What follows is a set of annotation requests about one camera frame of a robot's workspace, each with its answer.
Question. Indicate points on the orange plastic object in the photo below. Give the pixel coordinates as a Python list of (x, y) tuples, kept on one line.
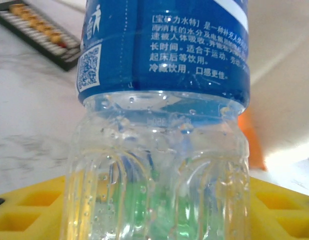
[(252, 145)]

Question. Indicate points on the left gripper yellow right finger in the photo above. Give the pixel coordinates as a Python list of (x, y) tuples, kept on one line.
[(282, 215)]

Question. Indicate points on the black battery pack gold label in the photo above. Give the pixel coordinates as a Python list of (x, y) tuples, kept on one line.
[(32, 32)]

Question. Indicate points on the dark blue label drink bottle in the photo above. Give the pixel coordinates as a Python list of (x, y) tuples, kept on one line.
[(169, 50)]

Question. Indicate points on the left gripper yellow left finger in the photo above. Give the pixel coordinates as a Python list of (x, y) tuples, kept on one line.
[(24, 215)]

